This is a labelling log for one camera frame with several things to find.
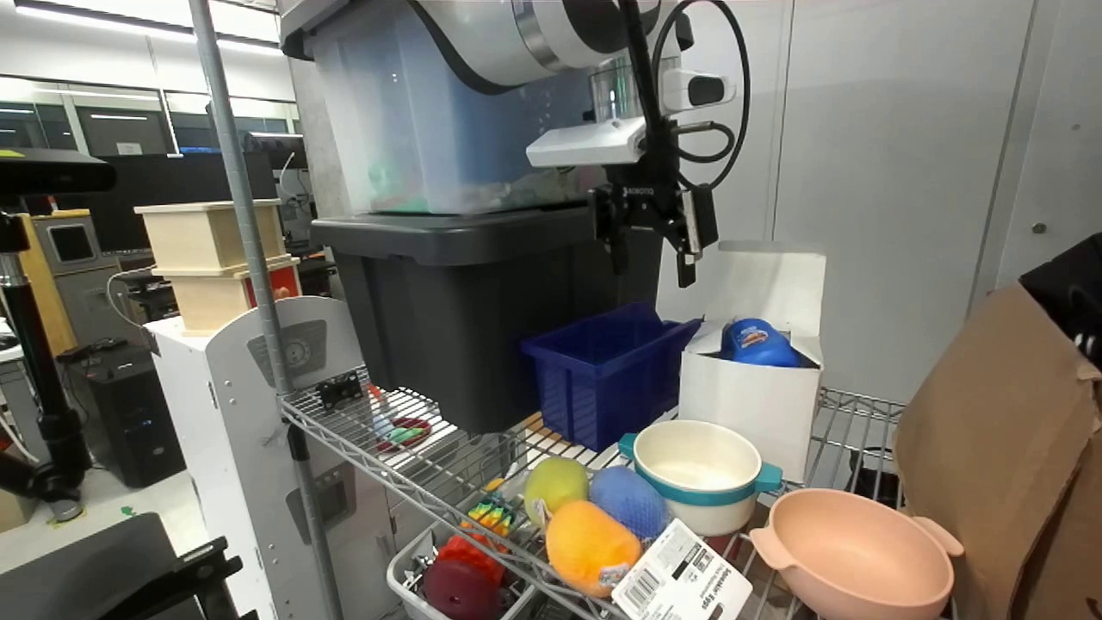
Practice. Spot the blue plastic bin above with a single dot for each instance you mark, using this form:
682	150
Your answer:
606	372

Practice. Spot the brown cardboard box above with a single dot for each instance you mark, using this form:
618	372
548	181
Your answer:
1002	447

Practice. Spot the white barcode label tag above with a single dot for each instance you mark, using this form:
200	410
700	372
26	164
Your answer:
680	577

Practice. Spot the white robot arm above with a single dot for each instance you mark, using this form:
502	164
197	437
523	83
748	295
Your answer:
690	78

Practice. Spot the blue cap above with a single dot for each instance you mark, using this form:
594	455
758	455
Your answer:
754	343

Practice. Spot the clear plastic storage box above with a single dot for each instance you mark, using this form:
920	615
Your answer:
391	128

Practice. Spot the dark grey storage tote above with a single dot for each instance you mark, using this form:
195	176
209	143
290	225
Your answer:
442	305

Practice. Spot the peach bowl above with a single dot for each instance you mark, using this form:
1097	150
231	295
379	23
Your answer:
857	559

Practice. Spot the white cabinet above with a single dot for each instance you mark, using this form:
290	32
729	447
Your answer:
231	434

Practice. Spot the red toy in basket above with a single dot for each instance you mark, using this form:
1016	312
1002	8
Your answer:
462	584

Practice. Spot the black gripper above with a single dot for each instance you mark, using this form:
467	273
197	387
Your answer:
682	217

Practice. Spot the white bowl with teal rim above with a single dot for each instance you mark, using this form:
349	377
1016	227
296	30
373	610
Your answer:
707	474

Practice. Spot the beige stacked containers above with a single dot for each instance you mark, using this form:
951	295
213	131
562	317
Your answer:
197	251

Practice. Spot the white cardboard box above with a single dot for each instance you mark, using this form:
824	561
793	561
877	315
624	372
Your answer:
762	402

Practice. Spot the wire shelf rack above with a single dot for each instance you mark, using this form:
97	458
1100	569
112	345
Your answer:
458	455

